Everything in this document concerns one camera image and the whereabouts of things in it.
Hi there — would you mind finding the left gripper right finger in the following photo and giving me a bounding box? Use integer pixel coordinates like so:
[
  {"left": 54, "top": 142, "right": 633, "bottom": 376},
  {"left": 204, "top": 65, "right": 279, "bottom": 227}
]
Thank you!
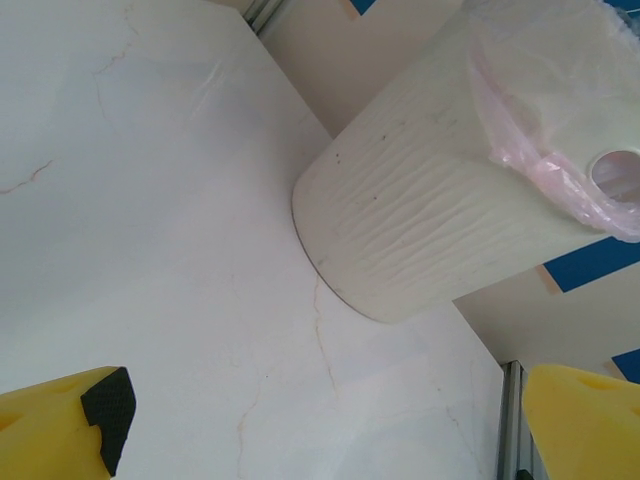
[{"left": 522, "top": 363, "right": 640, "bottom": 480}]

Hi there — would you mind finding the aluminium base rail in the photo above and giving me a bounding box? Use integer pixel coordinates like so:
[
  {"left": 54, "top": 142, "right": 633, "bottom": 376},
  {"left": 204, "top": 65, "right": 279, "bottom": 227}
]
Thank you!
[{"left": 496, "top": 359, "right": 532, "bottom": 480}]

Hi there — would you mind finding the right aluminium corner post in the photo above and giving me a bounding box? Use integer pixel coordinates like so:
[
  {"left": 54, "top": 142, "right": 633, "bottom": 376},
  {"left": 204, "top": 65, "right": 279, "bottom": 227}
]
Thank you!
[{"left": 238, "top": 0, "right": 282, "bottom": 37}]

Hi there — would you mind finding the blue floral wall panel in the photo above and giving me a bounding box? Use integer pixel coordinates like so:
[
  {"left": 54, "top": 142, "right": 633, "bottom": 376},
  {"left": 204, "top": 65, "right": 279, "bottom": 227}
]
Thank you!
[
  {"left": 542, "top": 230, "right": 640, "bottom": 297},
  {"left": 344, "top": 0, "right": 384, "bottom": 19},
  {"left": 610, "top": 346, "right": 640, "bottom": 387}
]

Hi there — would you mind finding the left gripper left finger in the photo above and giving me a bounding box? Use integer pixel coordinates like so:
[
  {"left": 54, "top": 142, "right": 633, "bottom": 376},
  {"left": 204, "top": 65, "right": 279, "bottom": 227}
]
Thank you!
[{"left": 0, "top": 365, "right": 137, "bottom": 480}]

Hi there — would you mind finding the cream plastic bin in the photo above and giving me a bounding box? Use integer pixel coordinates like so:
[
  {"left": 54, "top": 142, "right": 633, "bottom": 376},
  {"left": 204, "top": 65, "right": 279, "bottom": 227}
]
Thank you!
[{"left": 291, "top": 0, "right": 640, "bottom": 324}]

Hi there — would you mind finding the translucent white plastic bucket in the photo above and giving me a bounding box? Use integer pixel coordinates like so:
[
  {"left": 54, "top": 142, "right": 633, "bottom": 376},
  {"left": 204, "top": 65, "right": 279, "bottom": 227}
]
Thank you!
[{"left": 465, "top": 0, "right": 640, "bottom": 245}]

